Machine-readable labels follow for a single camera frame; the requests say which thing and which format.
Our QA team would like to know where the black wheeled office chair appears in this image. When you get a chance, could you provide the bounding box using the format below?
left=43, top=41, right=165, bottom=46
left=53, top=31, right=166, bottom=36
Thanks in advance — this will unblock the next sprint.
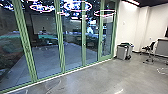
left=141, top=41, right=158, bottom=65

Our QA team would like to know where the grey office table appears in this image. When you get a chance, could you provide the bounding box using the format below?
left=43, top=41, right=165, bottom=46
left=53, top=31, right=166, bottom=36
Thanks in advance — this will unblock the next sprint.
left=154, top=37, right=168, bottom=58

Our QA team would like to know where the grey trash bin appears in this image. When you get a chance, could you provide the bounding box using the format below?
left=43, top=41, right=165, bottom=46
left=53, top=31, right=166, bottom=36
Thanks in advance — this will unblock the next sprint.
left=116, top=45, right=130, bottom=61

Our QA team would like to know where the green lidded trash bin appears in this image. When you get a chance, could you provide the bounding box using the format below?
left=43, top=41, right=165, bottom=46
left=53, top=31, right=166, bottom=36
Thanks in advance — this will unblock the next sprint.
left=120, top=41, right=135, bottom=60

